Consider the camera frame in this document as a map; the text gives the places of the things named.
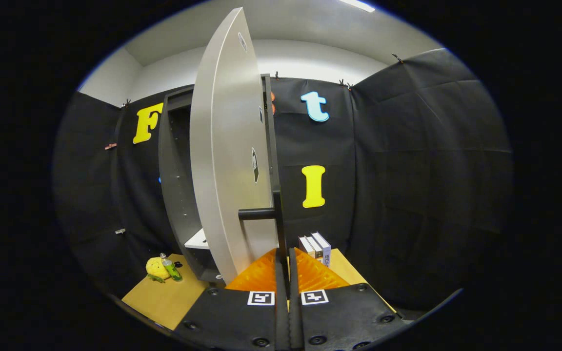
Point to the yellow plush toy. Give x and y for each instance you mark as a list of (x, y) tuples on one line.
[(155, 268)]

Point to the dark grey shoe cabinet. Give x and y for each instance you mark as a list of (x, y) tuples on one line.
[(176, 170)]

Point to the green plastic bottle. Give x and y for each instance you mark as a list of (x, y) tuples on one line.
[(172, 270)]

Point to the black backdrop cloth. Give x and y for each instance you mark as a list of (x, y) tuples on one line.
[(408, 170)]

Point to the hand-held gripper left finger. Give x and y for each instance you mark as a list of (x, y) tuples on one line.
[(281, 312)]

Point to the pale pink book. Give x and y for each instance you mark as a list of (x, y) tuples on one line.
[(305, 246)]

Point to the lavender spine book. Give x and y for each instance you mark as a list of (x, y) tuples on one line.
[(324, 248)]

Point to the long ceiling light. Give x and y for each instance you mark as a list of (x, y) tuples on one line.
[(357, 5)]

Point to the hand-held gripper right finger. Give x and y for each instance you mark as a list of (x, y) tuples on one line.
[(294, 317)]

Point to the cream spine book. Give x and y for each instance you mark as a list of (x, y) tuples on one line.
[(316, 249)]

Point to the white cabinet shelf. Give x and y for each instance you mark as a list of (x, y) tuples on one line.
[(198, 241)]

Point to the beige shoe cabinet door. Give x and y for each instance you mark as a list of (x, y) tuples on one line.
[(222, 146)]

